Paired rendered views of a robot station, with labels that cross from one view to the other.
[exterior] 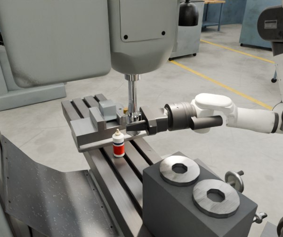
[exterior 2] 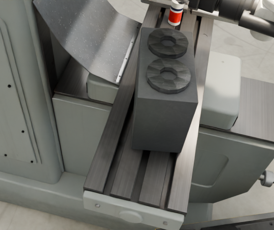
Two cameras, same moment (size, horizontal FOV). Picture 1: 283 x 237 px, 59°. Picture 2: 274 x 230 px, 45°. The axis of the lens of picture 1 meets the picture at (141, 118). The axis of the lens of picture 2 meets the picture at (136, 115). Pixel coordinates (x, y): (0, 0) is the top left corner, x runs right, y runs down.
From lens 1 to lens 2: 0.40 m
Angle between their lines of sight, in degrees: 34
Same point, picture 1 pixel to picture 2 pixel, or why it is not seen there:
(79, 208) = (107, 47)
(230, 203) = (171, 84)
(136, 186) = not seen: hidden behind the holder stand
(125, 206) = (134, 63)
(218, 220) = (151, 89)
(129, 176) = not seen: hidden behind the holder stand
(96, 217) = (114, 62)
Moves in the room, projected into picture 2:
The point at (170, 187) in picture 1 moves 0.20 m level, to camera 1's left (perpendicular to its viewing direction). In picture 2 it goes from (146, 49) to (81, 9)
